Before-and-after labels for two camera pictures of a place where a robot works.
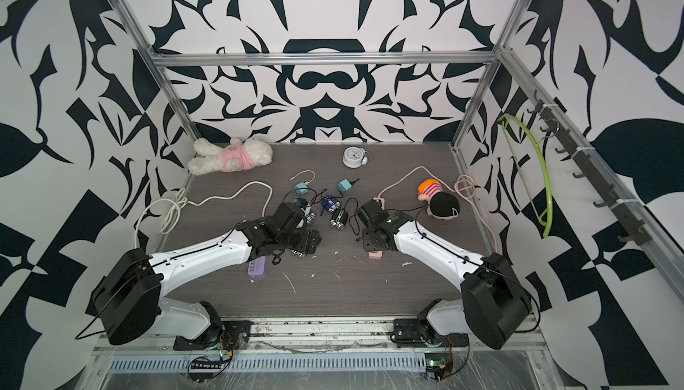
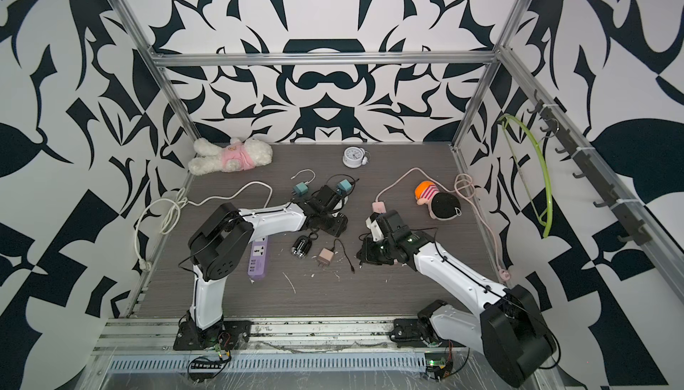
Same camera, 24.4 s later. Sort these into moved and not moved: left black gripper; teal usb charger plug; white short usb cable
Moved: left black gripper
Not moved: teal usb charger plug; white short usb cable
